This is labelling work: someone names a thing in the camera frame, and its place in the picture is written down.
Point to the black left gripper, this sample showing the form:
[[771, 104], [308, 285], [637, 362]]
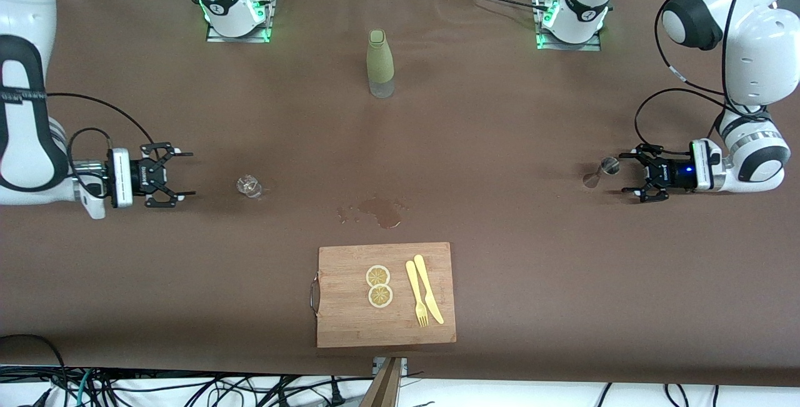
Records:
[[667, 175]]

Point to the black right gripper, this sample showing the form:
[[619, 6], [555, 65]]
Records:
[[142, 176]]

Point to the steel double jigger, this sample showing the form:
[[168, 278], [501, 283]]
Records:
[[610, 165]]

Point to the clear glass cup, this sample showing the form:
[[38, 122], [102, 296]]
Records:
[[249, 185]]

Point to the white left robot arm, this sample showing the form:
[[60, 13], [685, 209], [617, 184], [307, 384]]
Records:
[[762, 50]]

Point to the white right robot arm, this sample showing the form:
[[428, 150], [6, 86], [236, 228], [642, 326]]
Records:
[[15, 7]]

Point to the brown table cover sheet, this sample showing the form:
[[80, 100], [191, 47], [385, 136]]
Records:
[[187, 282]]

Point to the spilled liquid puddle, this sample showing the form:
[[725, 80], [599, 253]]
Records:
[[382, 212]]

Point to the lemon slice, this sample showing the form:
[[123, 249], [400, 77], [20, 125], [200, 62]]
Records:
[[380, 296], [378, 276]]

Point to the green sleeved bottle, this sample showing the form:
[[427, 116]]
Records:
[[380, 57]]

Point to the yellow plastic knife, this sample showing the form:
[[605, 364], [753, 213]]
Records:
[[426, 285]]

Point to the yellow plastic fork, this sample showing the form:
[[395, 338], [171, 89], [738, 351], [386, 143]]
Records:
[[414, 288]]

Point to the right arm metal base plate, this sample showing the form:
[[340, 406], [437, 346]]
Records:
[[215, 37]]

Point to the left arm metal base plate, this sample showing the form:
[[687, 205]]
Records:
[[550, 46]]

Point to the small metal bracket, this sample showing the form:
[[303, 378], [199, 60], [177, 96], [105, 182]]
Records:
[[405, 364]]

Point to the wooden post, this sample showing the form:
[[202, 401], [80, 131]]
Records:
[[384, 388]]

